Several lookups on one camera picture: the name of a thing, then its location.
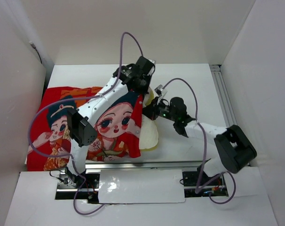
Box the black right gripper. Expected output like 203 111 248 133
139 96 177 122

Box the cream quilted pillow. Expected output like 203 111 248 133
139 87 158 152

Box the red printed pillowcase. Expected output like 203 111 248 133
26 87 143 171

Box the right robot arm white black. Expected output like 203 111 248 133
142 97 257 185

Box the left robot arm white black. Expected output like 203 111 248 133
65 56 156 188

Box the white cover plate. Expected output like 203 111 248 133
98 169 185 204

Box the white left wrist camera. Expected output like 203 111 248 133
149 59 156 75

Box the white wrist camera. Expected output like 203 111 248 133
149 59 156 75
154 85 167 104

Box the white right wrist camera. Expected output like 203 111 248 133
154 85 167 104

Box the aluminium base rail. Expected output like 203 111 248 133
27 160 251 204

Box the aluminium side rail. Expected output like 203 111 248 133
209 65 237 126

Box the black wall cable with plug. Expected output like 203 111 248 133
29 41 43 64

